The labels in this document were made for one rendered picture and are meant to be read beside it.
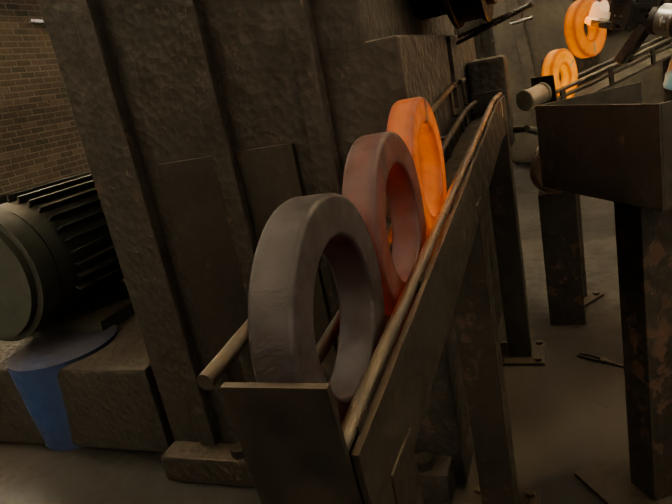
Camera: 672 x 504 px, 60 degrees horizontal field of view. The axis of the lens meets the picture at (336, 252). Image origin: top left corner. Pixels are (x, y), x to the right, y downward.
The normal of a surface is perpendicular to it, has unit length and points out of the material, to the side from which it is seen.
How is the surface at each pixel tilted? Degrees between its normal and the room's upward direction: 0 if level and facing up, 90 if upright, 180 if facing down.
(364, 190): 54
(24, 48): 90
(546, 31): 90
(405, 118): 37
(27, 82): 90
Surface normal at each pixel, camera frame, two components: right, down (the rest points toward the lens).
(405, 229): -0.38, -0.04
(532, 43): -0.55, 0.33
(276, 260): -0.37, -0.47
